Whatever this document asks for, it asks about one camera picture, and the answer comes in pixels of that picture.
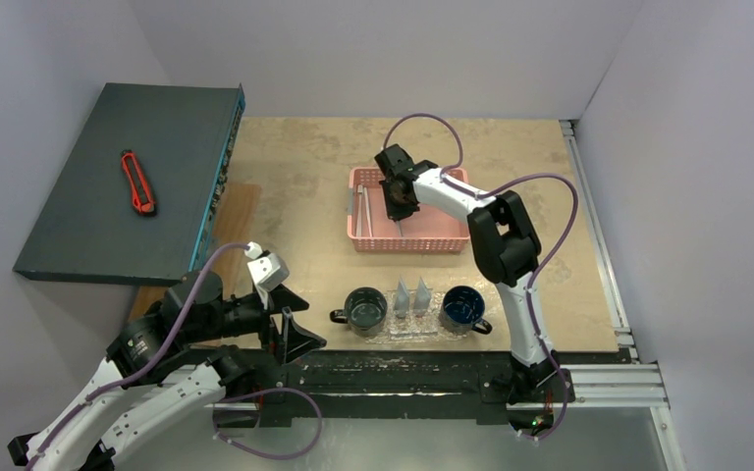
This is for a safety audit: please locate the clear plastic soap dish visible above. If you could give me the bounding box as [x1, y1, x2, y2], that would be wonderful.
[383, 290, 443, 342]

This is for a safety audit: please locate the white toothbrush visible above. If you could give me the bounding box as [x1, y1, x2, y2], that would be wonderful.
[356, 184, 373, 237]

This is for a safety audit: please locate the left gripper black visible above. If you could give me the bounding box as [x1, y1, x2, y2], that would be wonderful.
[188, 281, 327, 361]

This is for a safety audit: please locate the white toothpaste tube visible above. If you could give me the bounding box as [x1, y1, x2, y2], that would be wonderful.
[394, 278, 410, 319]

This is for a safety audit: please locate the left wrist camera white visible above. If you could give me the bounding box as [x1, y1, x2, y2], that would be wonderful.
[244, 241, 290, 309]

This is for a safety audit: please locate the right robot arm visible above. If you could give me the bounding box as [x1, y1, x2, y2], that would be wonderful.
[375, 144, 559, 399]

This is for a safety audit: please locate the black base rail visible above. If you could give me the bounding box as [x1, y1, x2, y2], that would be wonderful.
[135, 347, 632, 431]

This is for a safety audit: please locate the red cap toothpaste tube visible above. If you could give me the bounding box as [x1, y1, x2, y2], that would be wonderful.
[412, 277, 432, 317]

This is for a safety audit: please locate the pink plastic basket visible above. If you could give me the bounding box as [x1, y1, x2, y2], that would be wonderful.
[347, 167, 469, 253]

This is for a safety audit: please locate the dark blue cup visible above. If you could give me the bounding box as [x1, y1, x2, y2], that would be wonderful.
[439, 286, 493, 335]

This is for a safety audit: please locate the dark green mug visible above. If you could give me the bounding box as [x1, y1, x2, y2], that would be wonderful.
[329, 287, 388, 338]

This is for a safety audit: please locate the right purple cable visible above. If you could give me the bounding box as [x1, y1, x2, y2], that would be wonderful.
[382, 113, 580, 444]

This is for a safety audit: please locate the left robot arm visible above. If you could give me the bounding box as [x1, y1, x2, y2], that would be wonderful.
[7, 271, 327, 470]

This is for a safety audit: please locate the aluminium frame rail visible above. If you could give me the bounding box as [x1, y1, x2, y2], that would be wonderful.
[560, 120, 686, 470]

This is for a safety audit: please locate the red utility knife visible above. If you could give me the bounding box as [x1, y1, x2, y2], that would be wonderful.
[121, 149, 157, 217]

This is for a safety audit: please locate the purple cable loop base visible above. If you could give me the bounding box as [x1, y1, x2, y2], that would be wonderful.
[210, 385, 322, 460]

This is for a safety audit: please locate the dark grey network switch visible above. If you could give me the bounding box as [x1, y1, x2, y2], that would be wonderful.
[13, 82, 246, 286]

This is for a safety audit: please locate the clear textured oval tray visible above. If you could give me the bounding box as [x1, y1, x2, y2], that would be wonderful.
[367, 290, 474, 344]

